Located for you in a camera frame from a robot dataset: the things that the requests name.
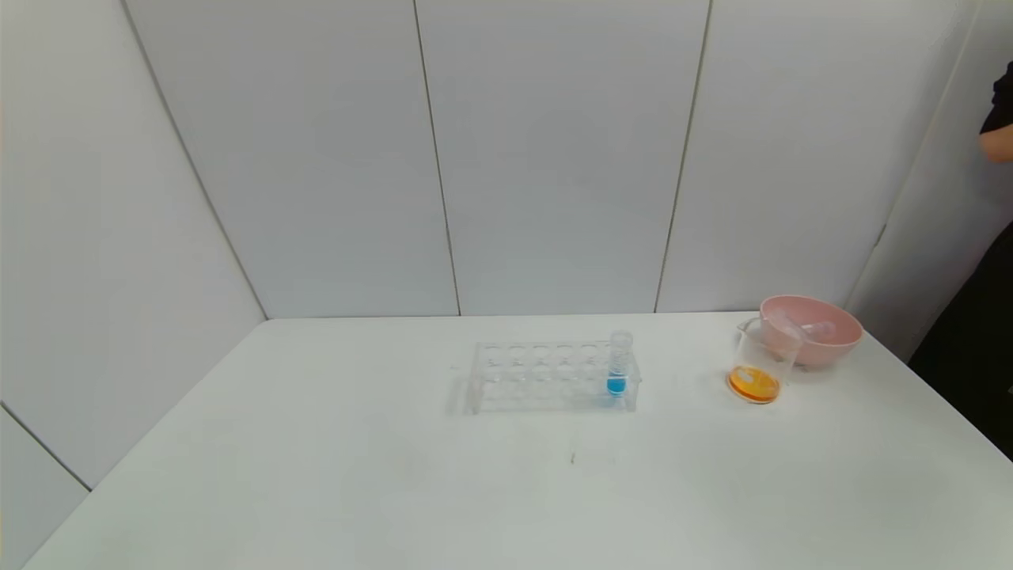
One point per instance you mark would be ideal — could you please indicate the test tube with red pigment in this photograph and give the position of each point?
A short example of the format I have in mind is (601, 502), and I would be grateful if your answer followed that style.
(819, 328)

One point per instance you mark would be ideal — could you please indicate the test tube with yellow pigment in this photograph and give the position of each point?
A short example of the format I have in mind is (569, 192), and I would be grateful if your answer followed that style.
(779, 323)

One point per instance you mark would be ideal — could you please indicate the test tube with blue pigment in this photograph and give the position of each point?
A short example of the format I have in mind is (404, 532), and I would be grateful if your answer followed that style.
(616, 385)

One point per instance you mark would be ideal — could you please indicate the clear plastic test tube rack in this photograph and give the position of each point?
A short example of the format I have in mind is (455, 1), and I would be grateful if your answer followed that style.
(518, 388)

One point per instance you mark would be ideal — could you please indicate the person in black clothes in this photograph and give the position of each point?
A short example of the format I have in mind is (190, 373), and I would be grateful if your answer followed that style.
(977, 340)

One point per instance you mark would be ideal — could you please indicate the pink bowl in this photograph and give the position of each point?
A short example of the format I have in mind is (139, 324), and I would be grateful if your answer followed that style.
(839, 340)

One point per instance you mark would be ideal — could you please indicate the clear glass beaker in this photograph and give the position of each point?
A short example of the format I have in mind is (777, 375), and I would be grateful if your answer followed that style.
(756, 382)

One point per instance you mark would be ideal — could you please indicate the bare person forearm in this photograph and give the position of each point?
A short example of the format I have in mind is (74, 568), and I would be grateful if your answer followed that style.
(999, 144)

